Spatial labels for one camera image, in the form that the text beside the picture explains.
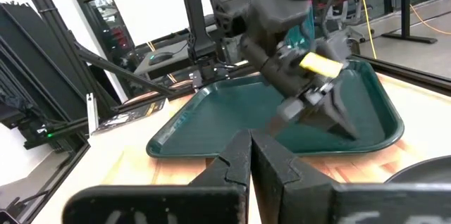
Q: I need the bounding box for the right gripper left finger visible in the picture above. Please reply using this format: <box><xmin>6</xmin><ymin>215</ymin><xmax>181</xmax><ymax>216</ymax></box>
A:
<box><xmin>62</xmin><ymin>128</ymin><xmax>253</xmax><ymax>224</ymax></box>

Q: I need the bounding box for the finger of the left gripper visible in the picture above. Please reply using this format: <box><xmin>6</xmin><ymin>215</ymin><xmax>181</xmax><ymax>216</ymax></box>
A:
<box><xmin>330</xmin><ymin>85</ymin><xmax>361</xmax><ymax>142</ymax></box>
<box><xmin>302</xmin><ymin>91</ymin><xmax>340</xmax><ymax>132</ymax></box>

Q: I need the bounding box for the silver metal bracket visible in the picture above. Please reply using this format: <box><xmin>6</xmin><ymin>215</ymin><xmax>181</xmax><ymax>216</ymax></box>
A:
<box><xmin>86</xmin><ymin>92</ymin><xmax>100</xmax><ymax>136</ymax></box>

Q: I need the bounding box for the grey desk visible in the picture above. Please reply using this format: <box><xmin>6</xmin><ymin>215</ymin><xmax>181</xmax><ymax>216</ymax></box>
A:
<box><xmin>133</xmin><ymin>39</ymin><xmax>198</xmax><ymax>77</ymax></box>

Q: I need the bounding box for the teal plastic cup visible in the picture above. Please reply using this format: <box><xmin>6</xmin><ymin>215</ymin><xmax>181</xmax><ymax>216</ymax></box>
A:
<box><xmin>285</xmin><ymin>5</ymin><xmax>316</xmax><ymax>51</ymax></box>

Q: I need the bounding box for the yellow tape label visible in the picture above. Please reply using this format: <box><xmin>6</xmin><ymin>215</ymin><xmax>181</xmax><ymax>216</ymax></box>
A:
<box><xmin>299</xmin><ymin>51</ymin><xmax>345</xmax><ymax>79</ymax></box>

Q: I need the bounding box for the black round plate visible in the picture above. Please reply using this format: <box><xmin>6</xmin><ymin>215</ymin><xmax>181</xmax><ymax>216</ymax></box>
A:
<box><xmin>385</xmin><ymin>155</ymin><xmax>451</xmax><ymax>185</ymax></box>

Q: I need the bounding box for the yellow extension cable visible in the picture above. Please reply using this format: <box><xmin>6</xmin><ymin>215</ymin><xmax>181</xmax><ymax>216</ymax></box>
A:
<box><xmin>359</xmin><ymin>0</ymin><xmax>451</xmax><ymax>59</ymax></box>

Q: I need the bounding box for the black standing desk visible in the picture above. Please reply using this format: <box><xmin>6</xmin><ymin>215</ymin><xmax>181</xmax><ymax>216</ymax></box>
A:
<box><xmin>366</xmin><ymin>0</ymin><xmax>438</xmax><ymax>44</ymax></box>

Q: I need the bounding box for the black Outsiders paperback book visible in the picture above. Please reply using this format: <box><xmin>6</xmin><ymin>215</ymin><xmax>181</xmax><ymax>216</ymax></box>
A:
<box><xmin>92</xmin><ymin>97</ymin><xmax>167</xmax><ymax>135</ymax></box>

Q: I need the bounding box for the black computer mouse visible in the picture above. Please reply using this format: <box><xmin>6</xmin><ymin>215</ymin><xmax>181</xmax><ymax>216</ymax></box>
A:
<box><xmin>147</xmin><ymin>51</ymin><xmax>175</xmax><ymax>66</ymax></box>

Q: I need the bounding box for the dark green plastic tray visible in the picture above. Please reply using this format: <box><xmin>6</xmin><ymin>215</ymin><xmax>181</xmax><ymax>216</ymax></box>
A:
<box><xmin>146</xmin><ymin>58</ymin><xmax>405</xmax><ymax>158</ymax></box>

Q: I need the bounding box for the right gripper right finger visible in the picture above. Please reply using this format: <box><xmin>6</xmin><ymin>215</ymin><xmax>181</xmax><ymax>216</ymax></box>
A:
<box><xmin>251</xmin><ymin>129</ymin><xmax>451</xmax><ymax>224</ymax></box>

